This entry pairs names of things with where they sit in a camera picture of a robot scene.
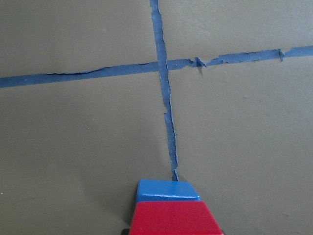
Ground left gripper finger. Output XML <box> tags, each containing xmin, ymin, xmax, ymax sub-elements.
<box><xmin>121</xmin><ymin>229</ymin><xmax>130</xmax><ymax>235</ymax></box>

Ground blue cube block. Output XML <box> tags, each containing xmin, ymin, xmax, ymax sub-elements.
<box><xmin>136</xmin><ymin>179</ymin><xmax>201</xmax><ymax>203</ymax></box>

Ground red cube block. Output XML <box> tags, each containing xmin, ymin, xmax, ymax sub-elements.
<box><xmin>129</xmin><ymin>201</ymin><xmax>223</xmax><ymax>235</ymax></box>

